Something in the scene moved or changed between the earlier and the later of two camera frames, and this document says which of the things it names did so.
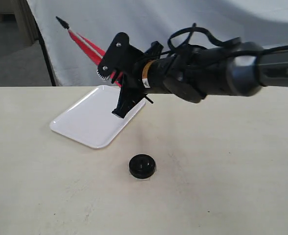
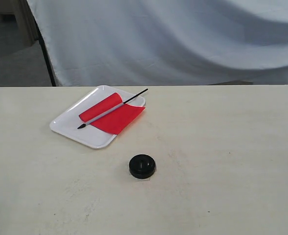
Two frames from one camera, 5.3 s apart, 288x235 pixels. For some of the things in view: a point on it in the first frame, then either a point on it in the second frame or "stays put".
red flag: [94, 53] -> [112, 115]
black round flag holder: [142, 166] stays put
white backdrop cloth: [261, 22] stays put
